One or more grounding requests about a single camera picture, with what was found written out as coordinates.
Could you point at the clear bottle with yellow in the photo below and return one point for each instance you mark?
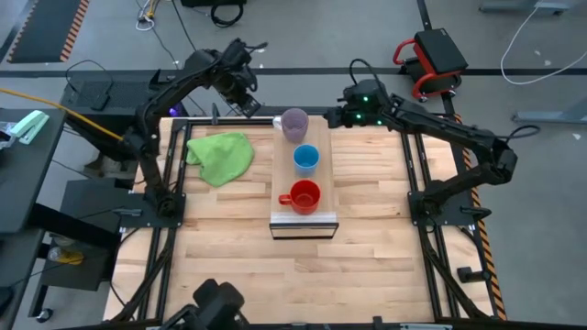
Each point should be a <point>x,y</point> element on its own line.
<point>66,256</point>

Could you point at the green cloth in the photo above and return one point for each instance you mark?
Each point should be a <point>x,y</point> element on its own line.
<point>222,156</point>

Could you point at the blue cup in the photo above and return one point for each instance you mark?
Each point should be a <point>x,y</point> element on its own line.
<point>306,159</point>

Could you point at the black low cart plate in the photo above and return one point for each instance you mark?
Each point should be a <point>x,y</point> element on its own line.
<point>91,275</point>

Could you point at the mint green stapler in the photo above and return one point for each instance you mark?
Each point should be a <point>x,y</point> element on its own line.
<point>29,126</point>

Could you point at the black computer tower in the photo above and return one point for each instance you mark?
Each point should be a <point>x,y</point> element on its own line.
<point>91,119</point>

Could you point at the black caster wheel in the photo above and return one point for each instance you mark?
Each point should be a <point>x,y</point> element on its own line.
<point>44,315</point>

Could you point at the grey metal stand foot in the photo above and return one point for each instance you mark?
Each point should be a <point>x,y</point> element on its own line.
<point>550,114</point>
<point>527,5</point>

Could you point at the black metal frame rail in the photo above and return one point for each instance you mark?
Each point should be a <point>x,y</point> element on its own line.
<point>270,110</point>

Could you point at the black clamp knob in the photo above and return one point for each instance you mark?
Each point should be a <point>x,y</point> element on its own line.
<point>470,275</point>

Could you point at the purple translucent mug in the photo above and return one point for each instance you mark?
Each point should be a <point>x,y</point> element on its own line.
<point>295,124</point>

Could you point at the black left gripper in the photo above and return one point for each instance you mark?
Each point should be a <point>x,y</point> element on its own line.
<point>238,87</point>

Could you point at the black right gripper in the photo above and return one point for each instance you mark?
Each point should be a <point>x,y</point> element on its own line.
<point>344,118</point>

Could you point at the black orange-edged floor mat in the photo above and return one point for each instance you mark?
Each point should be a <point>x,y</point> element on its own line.
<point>46,27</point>

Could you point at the black desk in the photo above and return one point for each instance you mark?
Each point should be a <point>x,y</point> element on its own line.
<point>27,183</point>

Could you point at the orange black hazard strip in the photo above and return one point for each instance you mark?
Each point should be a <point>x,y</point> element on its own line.
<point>486,247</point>

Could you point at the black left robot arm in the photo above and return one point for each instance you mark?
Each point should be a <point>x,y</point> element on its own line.
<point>149,165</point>

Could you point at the black aluminium table frame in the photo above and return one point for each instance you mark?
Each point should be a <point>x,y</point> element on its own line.
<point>238,121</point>

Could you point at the red and black rolling stool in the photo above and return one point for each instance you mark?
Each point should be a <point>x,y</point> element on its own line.
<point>435,57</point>

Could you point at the red mug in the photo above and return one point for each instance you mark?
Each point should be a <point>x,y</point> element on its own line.
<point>305,197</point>

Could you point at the black power adapter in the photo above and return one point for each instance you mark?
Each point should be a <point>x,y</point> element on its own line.
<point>99,97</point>

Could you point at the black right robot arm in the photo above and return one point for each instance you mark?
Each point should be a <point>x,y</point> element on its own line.
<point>435,126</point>

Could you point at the wooden shelf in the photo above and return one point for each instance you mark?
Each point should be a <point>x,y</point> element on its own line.
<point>282,165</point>

